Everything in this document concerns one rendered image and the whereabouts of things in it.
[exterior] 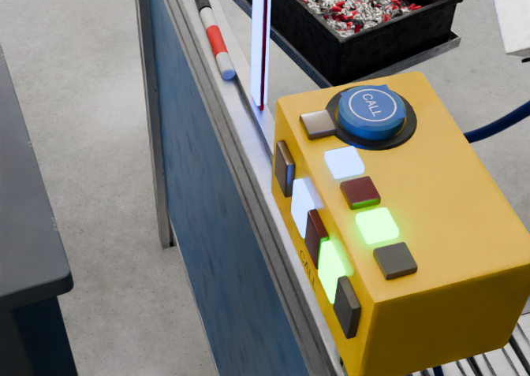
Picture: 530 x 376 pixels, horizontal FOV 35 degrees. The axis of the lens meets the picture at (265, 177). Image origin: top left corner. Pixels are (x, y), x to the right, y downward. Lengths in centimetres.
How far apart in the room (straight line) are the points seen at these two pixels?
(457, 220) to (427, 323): 6
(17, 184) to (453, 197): 35
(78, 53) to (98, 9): 20
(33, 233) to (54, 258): 3
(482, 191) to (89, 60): 183
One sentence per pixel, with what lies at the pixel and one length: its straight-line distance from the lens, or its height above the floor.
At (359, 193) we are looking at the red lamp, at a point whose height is 108.
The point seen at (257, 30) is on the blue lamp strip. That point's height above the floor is 95.
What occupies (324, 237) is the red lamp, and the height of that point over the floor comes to 106.
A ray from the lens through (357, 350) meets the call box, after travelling 47.
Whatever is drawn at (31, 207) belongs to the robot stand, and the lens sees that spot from 66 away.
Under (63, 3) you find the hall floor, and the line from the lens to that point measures 246.
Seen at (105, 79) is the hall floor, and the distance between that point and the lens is 219.
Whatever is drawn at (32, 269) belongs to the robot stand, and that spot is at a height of 93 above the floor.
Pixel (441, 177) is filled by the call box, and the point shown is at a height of 107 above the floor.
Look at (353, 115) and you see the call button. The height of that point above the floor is 108.
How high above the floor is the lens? 142
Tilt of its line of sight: 48 degrees down
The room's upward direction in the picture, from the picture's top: 2 degrees clockwise
